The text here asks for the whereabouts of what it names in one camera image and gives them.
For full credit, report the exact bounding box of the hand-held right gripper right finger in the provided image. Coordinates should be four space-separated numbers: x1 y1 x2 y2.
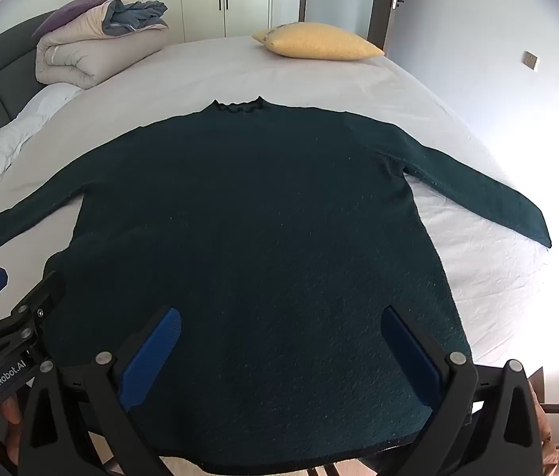
381 305 558 476

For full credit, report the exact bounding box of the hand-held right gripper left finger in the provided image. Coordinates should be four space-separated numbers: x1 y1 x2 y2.
17 306 182 476

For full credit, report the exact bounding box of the dark green sweater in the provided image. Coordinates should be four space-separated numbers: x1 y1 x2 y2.
0 95 552 476

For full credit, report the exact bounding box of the white pillow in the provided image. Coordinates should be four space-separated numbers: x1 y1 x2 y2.
0 82 84 253

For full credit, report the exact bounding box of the orange brown cloth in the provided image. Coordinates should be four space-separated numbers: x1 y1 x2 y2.
528 367 558 462

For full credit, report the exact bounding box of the folded beige duvet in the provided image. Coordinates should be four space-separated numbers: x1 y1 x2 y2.
35 0 170 90

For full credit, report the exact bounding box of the bed with white sheet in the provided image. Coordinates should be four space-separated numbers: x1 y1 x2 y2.
0 35 559 476

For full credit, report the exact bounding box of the purple pillow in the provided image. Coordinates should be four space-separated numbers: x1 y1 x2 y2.
33 0 126 38

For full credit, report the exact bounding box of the blue grey blanket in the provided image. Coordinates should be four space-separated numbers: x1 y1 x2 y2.
102 0 168 38

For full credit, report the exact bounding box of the yellow pillow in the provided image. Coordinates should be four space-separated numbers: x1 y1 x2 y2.
251 22 386 60

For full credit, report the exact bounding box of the cream wardrobe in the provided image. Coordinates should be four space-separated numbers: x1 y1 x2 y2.
106 0 305 43

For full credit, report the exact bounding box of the door with brown frame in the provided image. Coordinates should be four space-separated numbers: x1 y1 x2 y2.
299 0 399 55

